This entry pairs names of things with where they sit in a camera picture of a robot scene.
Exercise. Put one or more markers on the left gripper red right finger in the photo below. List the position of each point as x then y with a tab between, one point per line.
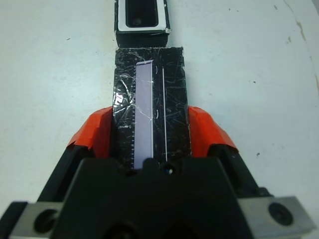
207	132

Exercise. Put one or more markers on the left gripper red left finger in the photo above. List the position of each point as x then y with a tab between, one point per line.
94	134

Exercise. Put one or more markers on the foil-topped black box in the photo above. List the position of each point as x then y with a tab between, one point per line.
172	99

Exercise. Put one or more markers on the camera box base white inset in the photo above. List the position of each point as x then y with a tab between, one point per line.
142	37

